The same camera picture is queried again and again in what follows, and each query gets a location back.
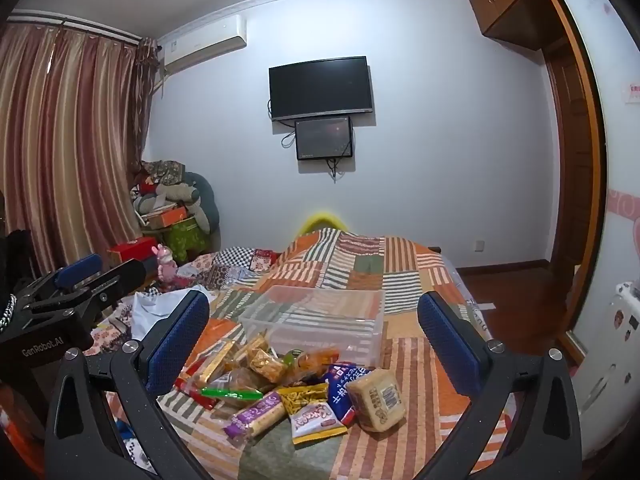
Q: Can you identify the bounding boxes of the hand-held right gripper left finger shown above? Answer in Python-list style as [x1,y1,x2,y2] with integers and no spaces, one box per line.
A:
[44,289,211,480]

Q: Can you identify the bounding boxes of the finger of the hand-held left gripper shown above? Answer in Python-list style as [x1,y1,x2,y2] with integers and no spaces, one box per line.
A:
[22,253,104,303]
[17,259,149,322]

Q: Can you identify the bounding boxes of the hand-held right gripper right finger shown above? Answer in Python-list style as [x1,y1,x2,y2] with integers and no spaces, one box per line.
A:
[416,291,583,480]

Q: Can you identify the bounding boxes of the red stick packet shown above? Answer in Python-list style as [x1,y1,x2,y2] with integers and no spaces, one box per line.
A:
[173,376,219,411]

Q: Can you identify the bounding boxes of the brown cake packet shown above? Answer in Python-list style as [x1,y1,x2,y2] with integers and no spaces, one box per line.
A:
[220,367,273,392]

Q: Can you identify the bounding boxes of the green stick packet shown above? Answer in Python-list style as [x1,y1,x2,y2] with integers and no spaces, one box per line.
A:
[200,386,264,404]

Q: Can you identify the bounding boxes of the tan cracker packet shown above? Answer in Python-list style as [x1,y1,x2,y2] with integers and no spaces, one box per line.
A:
[346,367,407,433]

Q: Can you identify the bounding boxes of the long cream biscuit packet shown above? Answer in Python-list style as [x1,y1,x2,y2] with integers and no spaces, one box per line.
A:
[223,391,289,444]

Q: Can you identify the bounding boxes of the blue snack bag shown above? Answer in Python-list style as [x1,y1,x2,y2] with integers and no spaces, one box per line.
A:
[320,362,374,428]

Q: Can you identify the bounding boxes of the clear plastic container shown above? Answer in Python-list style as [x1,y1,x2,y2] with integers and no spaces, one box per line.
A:
[239,285,387,366]

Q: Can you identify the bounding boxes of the red box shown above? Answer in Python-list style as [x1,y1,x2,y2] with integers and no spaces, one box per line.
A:
[107,237,162,267]

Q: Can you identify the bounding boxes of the golden biscuit stack packet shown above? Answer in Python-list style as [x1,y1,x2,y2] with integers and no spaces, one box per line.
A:
[195,339,239,386]

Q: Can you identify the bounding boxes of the pink toy rabbit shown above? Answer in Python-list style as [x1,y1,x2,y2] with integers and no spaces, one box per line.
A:
[155,243,179,289]

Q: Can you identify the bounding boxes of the white plastic bag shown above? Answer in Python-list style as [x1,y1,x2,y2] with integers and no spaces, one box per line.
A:
[130,284,217,342]

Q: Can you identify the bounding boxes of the orange cardboard box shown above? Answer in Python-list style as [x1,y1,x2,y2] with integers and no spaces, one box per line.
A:
[141,204,189,229]

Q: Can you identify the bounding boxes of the patchwork striped blanket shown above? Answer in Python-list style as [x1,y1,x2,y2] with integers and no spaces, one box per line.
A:
[92,227,518,480]

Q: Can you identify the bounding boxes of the gold printed cracker packet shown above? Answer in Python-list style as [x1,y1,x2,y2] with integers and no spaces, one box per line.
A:
[246,346,290,385]

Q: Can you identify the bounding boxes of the teal cushion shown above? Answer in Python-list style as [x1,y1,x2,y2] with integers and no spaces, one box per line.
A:
[184,172,221,235]

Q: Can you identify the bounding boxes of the patterned folded cloth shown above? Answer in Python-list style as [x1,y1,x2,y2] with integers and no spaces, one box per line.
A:
[139,160,189,187]

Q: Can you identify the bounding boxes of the orange snack packet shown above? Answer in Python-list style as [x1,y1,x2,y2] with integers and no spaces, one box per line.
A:
[287,345,347,372]

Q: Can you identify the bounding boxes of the striped brown curtain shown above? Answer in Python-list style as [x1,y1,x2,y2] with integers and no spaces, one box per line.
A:
[0,22,157,281]

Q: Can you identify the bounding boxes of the yellow snack packet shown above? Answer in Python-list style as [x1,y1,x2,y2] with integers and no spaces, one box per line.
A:
[276,382,349,446]

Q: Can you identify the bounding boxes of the yellow plastic object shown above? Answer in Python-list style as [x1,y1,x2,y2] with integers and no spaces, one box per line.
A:
[299,212,347,237]

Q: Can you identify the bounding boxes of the white appliance with stickers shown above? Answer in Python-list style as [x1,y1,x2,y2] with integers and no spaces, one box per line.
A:
[575,280,640,456]

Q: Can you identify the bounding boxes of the white wardrobe door pink hearts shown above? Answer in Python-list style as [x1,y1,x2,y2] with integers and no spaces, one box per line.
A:
[550,0,640,461]

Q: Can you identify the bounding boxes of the small black monitor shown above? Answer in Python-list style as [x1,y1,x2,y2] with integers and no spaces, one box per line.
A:
[294,116,354,161]

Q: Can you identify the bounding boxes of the white air conditioner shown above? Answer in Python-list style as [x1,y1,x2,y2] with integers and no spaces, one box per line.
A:
[159,15,248,78]

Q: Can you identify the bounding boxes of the large black television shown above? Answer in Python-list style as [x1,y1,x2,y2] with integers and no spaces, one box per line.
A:
[268,56,375,122]

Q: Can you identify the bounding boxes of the wooden overhead cabinet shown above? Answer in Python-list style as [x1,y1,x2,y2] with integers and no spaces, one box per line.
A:
[467,0,557,52]

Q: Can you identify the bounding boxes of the wooden door frame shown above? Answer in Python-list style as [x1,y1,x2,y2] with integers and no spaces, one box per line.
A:
[537,0,609,361]

